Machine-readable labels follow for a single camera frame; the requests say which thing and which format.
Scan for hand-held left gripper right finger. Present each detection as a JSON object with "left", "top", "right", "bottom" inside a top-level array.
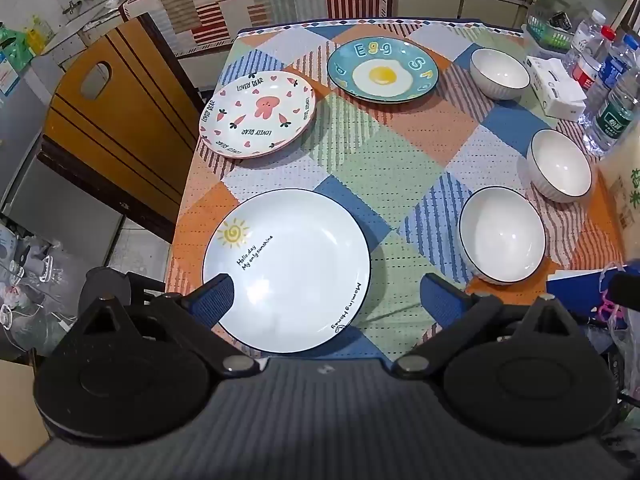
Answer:
[{"left": 392, "top": 273, "right": 572, "bottom": 379}]

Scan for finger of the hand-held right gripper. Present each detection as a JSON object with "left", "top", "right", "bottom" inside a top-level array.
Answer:
[{"left": 612, "top": 260, "right": 640, "bottom": 307}]

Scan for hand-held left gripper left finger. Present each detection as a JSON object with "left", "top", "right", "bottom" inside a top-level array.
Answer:
[{"left": 75, "top": 274, "right": 263, "bottom": 379}]

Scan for white plate with sun print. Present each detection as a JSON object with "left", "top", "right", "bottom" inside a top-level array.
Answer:
[{"left": 202, "top": 188, "right": 372, "bottom": 355}]

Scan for white bowl with dark rim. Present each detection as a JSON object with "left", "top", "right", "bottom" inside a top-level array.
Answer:
[
  {"left": 458, "top": 187, "right": 547, "bottom": 289},
  {"left": 527, "top": 129, "right": 594, "bottom": 204},
  {"left": 469, "top": 47, "right": 531, "bottom": 101}
]

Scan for pink rabbit print plate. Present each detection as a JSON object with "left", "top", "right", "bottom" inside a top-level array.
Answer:
[{"left": 198, "top": 71, "right": 317, "bottom": 160}]

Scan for teal fried egg plate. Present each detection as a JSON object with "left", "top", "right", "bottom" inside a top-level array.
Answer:
[{"left": 327, "top": 36, "right": 440, "bottom": 104}]

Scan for pink scissors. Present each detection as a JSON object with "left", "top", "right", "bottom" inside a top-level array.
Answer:
[{"left": 595, "top": 287, "right": 626, "bottom": 322}]

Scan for blue bag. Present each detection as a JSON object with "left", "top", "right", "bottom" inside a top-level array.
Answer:
[{"left": 546, "top": 269, "right": 626, "bottom": 331}]

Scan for pale sack with green print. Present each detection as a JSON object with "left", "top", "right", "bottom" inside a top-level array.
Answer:
[{"left": 597, "top": 132, "right": 640, "bottom": 261}]

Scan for patchwork checked tablecloth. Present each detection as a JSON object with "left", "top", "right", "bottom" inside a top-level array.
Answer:
[{"left": 165, "top": 17, "right": 626, "bottom": 361}]

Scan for green label water bottle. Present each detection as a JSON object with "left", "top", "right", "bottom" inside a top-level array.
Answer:
[{"left": 585, "top": 67, "right": 640, "bottom": 157}]

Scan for wooden chair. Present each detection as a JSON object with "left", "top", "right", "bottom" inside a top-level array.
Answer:
[{"left": 37, "top": 12, "right": 202, "bottom": 243}]

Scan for white tissue box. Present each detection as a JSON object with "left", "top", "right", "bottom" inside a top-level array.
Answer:
[{"left": 524, "top": 55, "right": 587, "bottom": 122}]

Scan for red label water bottle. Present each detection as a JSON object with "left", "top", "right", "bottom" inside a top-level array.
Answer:
[{"left": 570, "top": 25, "right": 617, "bottom": 92}]

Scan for blue label water bottle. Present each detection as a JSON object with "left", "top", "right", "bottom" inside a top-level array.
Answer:
[{"left": 582, "top": 35, "right": 640, "bottom": 126}]

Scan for cardboard box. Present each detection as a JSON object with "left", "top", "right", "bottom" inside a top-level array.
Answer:
[{"left": 0, "top": 357, "right": 51, "bottom": 467}]

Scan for clear water bottle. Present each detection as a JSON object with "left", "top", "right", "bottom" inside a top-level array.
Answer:
[{"left": 562, "top": 9, "right": 607, "bottom": 73}]

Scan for grey metal cabinet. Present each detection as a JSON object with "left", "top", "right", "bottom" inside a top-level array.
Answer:
[{"left": 0, "top": 67, "right": 126, "bottom": 266}]

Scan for green plastic basket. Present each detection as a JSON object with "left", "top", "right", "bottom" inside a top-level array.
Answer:
[{"left": 526, "top": 10, "right": 576, "bottom": 52}]

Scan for white kitchen cabinet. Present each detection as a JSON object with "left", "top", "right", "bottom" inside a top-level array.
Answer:
[{"left": 390, "top": 0, "right": 531, "bottom": 27}]

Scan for patchwork counter curtain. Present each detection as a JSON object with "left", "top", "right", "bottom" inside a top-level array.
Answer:
[{"left": 122, "top": 0, "right": 391, "bottom": 58}]

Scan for yellow bottle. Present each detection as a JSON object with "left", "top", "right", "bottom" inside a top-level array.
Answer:
[{"left": 27, "top": 17, "right": 53, "bottom": 43}]

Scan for green plastic bag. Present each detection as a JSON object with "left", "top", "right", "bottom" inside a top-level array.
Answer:
[{"left": 0, "top": 25, "right": 33, "bottom": 73}]

